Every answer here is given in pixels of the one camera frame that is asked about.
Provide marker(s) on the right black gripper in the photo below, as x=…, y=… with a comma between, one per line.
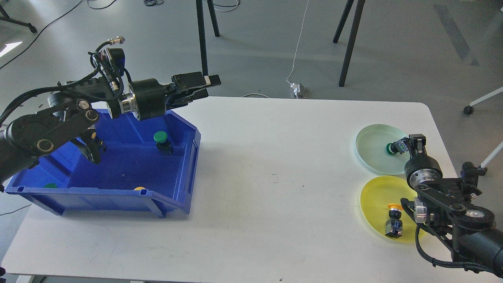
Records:
x=420, y=167

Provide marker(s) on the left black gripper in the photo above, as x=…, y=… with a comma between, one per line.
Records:
x=152, y=99

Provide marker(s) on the green button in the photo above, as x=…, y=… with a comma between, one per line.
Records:
x=163, y=143
x=393, y=148

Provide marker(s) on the yellow button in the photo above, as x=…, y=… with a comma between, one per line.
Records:
x=99, y=144
x=394, y=224

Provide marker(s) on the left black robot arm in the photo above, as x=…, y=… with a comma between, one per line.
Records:
x=70, y=117

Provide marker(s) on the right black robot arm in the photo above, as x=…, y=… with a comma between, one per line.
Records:
x=443, y=208

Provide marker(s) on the light green plate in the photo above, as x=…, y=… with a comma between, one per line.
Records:
x=370, y=144

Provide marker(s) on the yellow plate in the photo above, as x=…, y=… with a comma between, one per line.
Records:
x=375, y=197

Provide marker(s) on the blue plastic bin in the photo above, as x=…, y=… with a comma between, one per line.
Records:
x=131, y=160

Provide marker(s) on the black tripod left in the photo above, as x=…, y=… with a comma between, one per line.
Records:
x=201, y=31

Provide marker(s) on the black tripod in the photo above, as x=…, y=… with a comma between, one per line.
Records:
x=201, y=31
x=353, y=35

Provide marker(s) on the white power adapter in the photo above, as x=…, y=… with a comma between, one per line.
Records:
x=298, y=91

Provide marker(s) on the black tripod right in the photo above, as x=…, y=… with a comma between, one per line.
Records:
x=353, y=35

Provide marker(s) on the black stand base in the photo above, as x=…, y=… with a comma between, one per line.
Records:
x=6, y=18

